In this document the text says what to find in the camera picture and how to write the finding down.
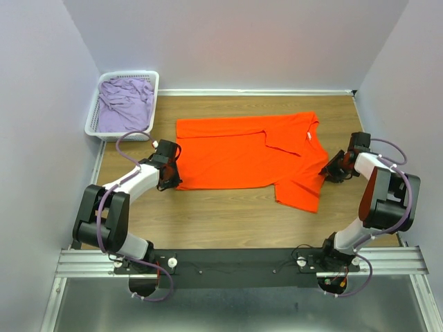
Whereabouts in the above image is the orange t-shirt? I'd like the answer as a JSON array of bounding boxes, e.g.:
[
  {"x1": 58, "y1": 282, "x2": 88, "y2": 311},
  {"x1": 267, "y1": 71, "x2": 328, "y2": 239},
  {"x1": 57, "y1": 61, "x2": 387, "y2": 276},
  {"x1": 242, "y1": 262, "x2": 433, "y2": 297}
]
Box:
[{"x1": 176, "y1": 111, "x2": 328, "y2": 213}]

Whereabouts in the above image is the purple t-shirt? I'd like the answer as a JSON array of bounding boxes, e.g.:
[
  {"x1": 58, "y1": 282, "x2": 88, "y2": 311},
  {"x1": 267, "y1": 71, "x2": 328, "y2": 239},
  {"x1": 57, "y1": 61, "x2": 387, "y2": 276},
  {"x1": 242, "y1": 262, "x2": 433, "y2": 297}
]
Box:
[{"x1": 97, "y1": 77, "x2": 154, "y2": 133}]

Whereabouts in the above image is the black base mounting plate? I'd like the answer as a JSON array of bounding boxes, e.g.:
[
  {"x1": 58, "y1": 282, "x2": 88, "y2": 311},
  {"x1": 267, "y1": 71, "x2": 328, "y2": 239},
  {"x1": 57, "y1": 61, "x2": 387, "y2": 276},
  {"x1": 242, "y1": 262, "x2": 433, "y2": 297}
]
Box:
[{"x1": 114, "y1": 248, "x2": 361, "y2": 290}]

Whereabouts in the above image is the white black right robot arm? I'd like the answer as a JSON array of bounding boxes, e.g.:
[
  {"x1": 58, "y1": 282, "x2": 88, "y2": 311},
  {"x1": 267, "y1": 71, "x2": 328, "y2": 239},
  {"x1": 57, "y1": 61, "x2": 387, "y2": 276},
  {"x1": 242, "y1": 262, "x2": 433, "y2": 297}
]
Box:
[{"x1": 318, "y1": 131, "x2": 421, "y2": 271}]

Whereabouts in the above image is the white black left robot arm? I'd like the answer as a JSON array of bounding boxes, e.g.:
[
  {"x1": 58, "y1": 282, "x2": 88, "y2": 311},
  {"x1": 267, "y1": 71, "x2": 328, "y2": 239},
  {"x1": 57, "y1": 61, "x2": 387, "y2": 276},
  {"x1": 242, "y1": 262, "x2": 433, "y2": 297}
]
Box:
[{"x1": 73, "y1": 140, "x2": 181, "y2": 273}]

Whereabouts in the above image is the white perforated plastic basket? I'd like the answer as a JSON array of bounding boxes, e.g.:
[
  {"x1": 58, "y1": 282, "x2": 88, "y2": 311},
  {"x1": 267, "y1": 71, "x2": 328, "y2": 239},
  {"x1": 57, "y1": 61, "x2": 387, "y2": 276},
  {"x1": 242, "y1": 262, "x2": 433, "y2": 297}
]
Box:
[{"x1": 84, "y1": 70, "x2": 160, "y2": 142}]

